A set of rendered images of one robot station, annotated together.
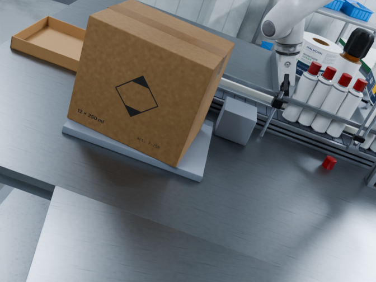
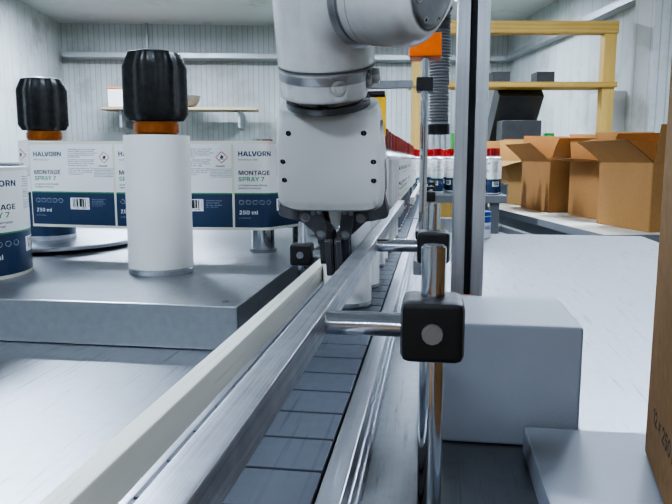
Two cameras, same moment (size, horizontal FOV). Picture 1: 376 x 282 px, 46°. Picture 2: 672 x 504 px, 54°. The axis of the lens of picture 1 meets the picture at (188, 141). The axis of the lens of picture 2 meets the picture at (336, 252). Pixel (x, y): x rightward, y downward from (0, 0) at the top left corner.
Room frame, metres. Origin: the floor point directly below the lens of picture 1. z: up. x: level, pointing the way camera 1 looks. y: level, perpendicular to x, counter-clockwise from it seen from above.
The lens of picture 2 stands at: (1.26, 0.41, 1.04)
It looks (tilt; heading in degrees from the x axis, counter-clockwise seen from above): 8 degrees down; 281
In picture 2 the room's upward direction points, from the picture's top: straight up
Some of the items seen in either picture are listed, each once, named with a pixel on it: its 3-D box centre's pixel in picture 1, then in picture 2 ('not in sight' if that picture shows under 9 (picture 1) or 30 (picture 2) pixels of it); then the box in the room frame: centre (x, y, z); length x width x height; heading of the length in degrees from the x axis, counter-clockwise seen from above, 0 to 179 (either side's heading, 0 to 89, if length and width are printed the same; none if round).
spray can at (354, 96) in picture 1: (346, 108); not in sight; (1.39, -0.44, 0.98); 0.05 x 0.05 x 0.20
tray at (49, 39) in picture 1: (73, 46); not in sight; (1.35, 0.46, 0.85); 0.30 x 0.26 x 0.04; 92
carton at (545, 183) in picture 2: not in sight; (561, 172); (0.78, -3.07, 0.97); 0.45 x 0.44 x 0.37; 17
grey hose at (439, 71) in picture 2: not in sight; (439, 68); (1.30, -0.70, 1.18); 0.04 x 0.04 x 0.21
